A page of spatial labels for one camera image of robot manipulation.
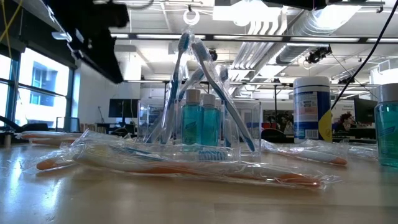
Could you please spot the clear acrylic organizer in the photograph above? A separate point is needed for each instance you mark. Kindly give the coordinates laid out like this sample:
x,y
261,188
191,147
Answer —
x,y
146,118

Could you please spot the orange toothbrush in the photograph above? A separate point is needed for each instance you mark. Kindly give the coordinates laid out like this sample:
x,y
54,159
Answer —
x,y
46,136
53,142
311,155
49,164
186,170

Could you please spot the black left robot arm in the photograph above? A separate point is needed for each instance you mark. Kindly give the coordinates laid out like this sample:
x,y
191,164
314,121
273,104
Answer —
x,y
93,31

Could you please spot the black ceiling spotlight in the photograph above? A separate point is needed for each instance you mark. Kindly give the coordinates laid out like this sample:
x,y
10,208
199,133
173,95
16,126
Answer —
x,y
213,55
317,55

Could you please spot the black computer monitor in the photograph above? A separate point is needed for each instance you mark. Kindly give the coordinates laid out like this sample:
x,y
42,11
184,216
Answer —
x,y
365,110
122,108

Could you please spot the white-lidded wipes canister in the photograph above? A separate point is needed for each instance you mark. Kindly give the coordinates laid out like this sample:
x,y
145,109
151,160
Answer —
x,y
311,109

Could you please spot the person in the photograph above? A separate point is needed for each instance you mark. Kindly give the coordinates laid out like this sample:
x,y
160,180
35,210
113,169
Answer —
x,y
345,119

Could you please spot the large office window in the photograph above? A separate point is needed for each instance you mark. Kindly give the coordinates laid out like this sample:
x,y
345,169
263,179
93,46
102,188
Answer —
x,y
43,93

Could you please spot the silver ribbed air duct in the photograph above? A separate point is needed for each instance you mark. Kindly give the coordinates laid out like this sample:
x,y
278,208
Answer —
x,y
298,46

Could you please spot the long ceiling light rail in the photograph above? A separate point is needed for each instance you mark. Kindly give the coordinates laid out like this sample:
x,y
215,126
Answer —
x,y
323,39

